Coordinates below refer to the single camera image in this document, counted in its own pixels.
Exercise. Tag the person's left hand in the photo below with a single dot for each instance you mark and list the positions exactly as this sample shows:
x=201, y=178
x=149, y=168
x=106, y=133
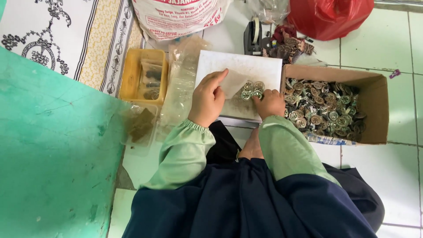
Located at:
x=205, y=99

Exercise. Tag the person's right hand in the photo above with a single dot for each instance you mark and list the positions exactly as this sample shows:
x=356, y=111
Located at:
x=272, y=104

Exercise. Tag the person's right fingers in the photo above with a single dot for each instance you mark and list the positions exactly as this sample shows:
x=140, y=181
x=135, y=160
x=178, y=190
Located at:
x=268, y=95

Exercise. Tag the round silver metal button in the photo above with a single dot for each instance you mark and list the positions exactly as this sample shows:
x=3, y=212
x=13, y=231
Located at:
x=248, y=85
x=256, y=93
x=259, y=85
x=246, y=96

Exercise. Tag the small clear plastic bag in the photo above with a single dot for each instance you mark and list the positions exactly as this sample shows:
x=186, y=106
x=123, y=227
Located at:
x=236, y=82

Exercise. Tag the white work board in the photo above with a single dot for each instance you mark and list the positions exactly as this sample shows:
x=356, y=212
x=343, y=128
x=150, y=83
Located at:
x=244, y=62

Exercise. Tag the person's bare foot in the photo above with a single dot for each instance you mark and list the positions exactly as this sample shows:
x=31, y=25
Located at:
x=251, y=145

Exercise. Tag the heap of brown cloth scraps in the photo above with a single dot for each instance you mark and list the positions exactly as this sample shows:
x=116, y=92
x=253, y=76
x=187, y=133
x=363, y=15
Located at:
x=290, y=44

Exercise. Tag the heap of metal buttons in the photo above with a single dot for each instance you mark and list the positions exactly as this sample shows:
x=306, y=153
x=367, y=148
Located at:
x=324, y=109

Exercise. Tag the black tape dispenser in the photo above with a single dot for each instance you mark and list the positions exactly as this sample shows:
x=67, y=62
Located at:
x=252, y=38

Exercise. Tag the large crumpled clear plastic bag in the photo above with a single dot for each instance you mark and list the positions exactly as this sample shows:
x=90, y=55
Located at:
x=269, y=10

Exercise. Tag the stack of clear plastic bags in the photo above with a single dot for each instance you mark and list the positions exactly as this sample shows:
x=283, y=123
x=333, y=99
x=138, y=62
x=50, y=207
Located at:
x=180, y=82

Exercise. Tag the red plastic bag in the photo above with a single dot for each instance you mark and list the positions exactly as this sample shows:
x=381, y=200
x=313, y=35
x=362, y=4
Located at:
x=327, y=16

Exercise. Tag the brown cardboard box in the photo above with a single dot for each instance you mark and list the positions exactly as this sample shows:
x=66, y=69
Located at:
x=373, y=109

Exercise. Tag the person's dark blue skirt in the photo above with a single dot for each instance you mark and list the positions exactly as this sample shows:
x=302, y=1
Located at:
x=251, y=201

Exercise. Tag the pile of filled button packets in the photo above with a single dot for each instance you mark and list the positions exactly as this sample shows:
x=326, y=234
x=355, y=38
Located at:
x=152, y=79

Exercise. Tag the white sack with red print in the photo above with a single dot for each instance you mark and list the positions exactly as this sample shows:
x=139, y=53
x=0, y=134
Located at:
x=175, y=16

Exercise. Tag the small purple scrap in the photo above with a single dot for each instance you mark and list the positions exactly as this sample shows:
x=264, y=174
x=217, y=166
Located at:
x=394, y=74

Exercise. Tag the clear plastic container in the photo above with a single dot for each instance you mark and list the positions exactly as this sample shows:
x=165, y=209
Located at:
x=140, y=127

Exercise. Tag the yellow plastic tray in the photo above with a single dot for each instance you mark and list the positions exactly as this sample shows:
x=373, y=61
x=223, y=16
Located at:
x=130, y=79

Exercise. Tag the white patterned floor cloth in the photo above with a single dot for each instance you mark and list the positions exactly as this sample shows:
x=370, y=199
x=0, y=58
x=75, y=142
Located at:
x=66, y=36

